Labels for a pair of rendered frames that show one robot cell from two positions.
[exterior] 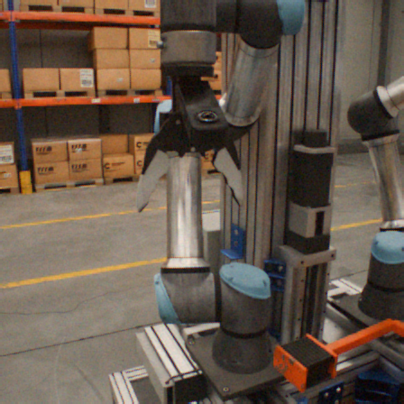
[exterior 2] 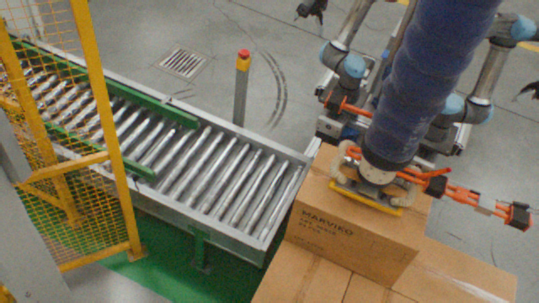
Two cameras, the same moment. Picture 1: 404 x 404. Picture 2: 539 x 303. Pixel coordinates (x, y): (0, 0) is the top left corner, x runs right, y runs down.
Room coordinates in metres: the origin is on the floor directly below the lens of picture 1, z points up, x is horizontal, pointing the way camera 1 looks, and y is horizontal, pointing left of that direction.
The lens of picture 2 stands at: (-0.78, -1.15, 2.74)
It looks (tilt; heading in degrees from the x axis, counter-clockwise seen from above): 51 degrees down; 44
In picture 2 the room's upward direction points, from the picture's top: 10 degrees clockwise
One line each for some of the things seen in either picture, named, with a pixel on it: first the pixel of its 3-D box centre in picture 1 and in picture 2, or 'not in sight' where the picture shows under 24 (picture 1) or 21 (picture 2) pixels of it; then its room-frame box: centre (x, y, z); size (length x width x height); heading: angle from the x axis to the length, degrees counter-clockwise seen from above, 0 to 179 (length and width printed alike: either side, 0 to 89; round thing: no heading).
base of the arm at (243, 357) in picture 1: (243, 337); (347, 87); (0.83, -0.10, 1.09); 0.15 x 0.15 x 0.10
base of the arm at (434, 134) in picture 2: (384, 293); (437, 125); (1.04, -0.55, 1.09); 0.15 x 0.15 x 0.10
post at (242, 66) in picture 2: not in sight; (238, 117); (0.58, 0.47, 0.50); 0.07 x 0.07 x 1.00; 26
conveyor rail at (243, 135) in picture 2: not in sight; (146, 99); (0.16, 0.93, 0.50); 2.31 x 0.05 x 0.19; 116
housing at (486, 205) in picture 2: not in sight; (484, 205); (0.75, -0.99, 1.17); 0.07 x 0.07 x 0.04; 28
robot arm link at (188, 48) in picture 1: (186, 51); not in sight; (0.56, 0.02, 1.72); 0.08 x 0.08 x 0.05
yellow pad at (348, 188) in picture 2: not in sight; (367, 191); (0.45, -0.63, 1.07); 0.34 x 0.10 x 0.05; 118
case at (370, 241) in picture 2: not in sight; (356, 214); (0.54, -0.59, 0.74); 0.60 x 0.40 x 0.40; 118
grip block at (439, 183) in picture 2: not in sight; (434, 184); (0.65, -0.80, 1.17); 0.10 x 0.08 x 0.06; 28
